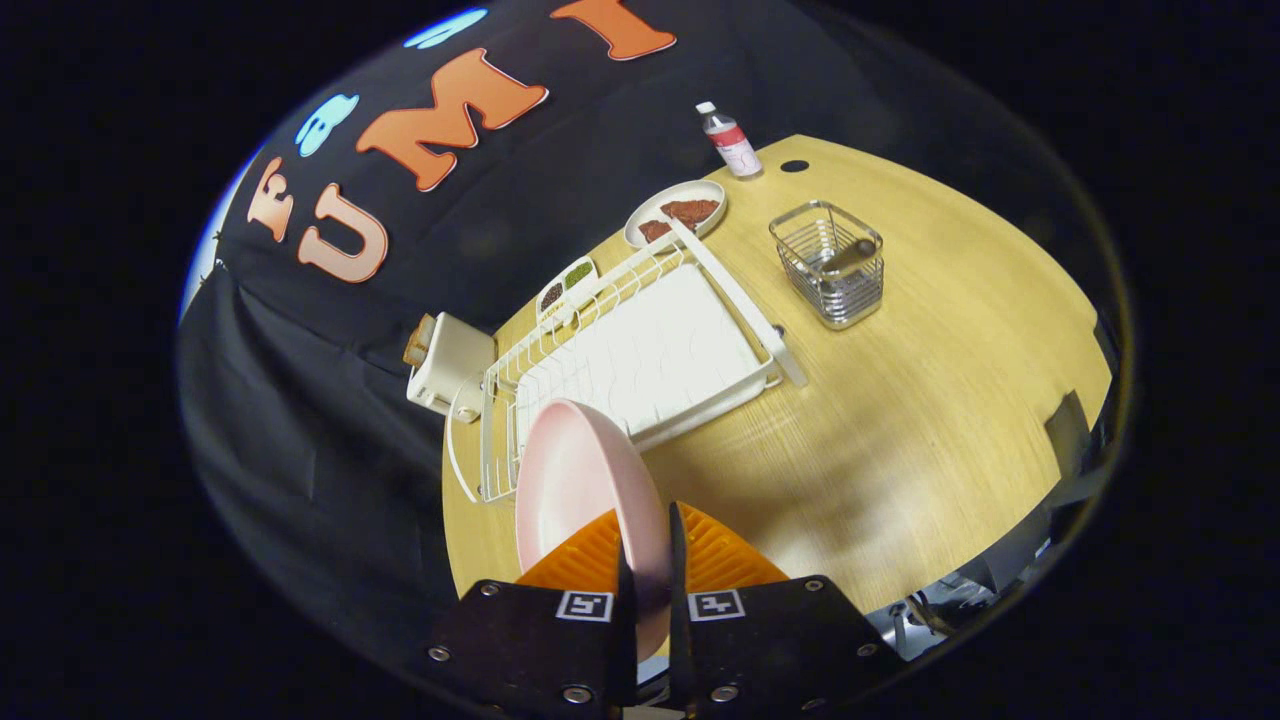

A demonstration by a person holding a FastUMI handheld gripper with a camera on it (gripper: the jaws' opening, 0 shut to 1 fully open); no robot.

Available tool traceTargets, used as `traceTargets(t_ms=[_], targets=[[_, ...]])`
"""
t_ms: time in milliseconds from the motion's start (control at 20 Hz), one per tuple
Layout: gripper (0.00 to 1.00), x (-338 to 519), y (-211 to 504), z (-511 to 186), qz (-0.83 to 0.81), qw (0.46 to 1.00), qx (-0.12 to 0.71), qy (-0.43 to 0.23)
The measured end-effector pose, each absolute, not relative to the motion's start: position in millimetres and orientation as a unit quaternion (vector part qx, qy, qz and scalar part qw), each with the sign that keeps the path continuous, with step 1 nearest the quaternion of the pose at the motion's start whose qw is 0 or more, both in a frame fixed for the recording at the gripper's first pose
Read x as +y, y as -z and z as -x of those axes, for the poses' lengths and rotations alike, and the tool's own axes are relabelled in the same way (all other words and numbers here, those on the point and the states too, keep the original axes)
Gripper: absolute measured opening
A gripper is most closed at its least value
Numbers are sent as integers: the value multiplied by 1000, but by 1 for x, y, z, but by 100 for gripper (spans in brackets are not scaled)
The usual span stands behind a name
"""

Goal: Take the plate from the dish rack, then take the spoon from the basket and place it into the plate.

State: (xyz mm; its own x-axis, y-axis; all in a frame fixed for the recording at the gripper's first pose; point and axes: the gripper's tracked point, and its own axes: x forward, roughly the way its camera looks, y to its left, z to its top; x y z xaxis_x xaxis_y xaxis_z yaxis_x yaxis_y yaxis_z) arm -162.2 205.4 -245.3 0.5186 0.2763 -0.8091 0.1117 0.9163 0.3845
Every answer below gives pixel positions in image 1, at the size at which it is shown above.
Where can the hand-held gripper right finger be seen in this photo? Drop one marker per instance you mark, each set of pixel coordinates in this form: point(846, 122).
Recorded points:
point(678, 640)

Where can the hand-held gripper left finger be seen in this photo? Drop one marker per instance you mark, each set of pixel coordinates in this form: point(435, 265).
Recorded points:
point(627, 650)

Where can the pink plate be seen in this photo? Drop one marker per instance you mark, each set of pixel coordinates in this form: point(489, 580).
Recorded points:
point(580, 480)

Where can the white dish rack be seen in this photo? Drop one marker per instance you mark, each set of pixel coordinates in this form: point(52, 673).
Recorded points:
point(650, 350)

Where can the white two-compartment sauce dish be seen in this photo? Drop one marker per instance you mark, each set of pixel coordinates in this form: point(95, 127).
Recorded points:
point(566, 285)

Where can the white plate with meat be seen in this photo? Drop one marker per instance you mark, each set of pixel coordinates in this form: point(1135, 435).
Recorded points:
point(700, 190)

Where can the white toaster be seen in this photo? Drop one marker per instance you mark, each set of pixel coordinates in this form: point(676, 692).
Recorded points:
point(450, 360)

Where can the black backdrop cloth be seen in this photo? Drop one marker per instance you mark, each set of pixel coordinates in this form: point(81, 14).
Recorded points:
point(330, 450)

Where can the toast slice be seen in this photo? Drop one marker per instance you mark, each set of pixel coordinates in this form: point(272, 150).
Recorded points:
point(420, 340)

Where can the small red meat piece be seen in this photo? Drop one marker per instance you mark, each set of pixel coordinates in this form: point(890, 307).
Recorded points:
point(654, 231)

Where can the large red meat piece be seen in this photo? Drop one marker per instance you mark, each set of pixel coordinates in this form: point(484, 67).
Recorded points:
point(690, 210)

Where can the clear plastic water bottle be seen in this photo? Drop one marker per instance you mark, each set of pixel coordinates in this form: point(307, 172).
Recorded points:
point(735, 145)

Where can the black table edge bracket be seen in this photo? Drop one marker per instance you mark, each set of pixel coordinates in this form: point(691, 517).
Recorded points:
point(1068, 435)

